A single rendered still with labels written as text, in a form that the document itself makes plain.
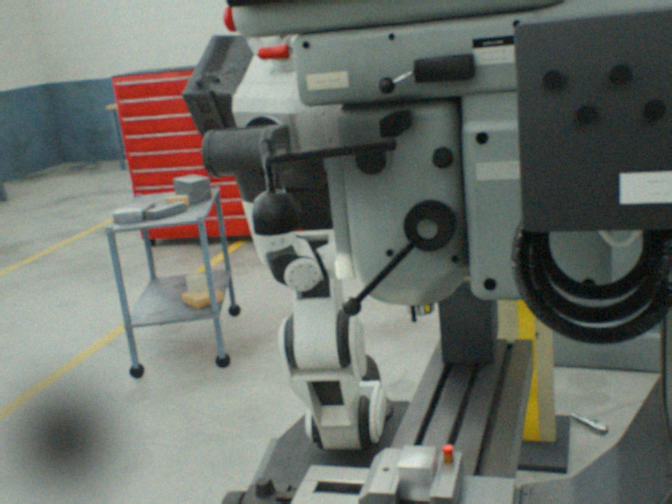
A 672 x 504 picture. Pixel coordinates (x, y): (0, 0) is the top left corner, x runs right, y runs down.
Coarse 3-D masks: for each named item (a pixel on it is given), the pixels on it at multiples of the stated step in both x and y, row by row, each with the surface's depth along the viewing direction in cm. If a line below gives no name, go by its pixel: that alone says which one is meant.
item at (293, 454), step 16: (368, 368) 235; (304, 416) 246; (400, 416) 240; (288, 432) 238; (304, 432) 237; (384, 432) 232; (288, 448) 229; (304, 448) 228; (368, 448) 225; (384, 448) 224; (272, 464) 222; (288, 464) 221; (304, 464) 220; (320, 464) 219; (336, 464) 218; (352, 464) 218; (368, 464) 217; (256, 480) 201; (272, 480) 214; (288, 480) 213; (256, 496) 200; (272, 496) 200
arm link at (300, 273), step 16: (256, 240) 164; (272, 240) 163; (288, 240) 164; (272, 256) 164; (288, 256) 164; (304, 256) 166; (272, 272) 166; (288, 272) 165; (304, 272) 166; (320, 272) 168; (304, 288) 168
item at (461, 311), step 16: (464, 288) 180; (448, 304) 182; (464, 304) 181; (480, 304) 180; (496, 304) 198; (448, 320) 183; (464, 320) 182; (480, 320) 181; (496, 320) 196; (448, 336) 184; (464, 336) 183; (480, 336) 182; (496, 336) 194; (448, 352) 185; (464, 352) 184; (480, 352) 183
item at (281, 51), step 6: (264, 48) 132; (270, 48) 132; (276, 48) 131; (282, 48) 131; (288, 48) 131; (258, 54) 133; (264, 54) 132; (270, 54) 132; (276, 54) 132; (282, 54) 131; (288, 54) 131
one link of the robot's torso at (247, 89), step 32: (224, 64) 170; (256, 64) 168; (288, 64) 163; (192, 96) 167; (224, 96) 164; (256, 96) 161; (288, 96) 160; (224, 128) 166; (320, 128) 164; (320, 160) 174
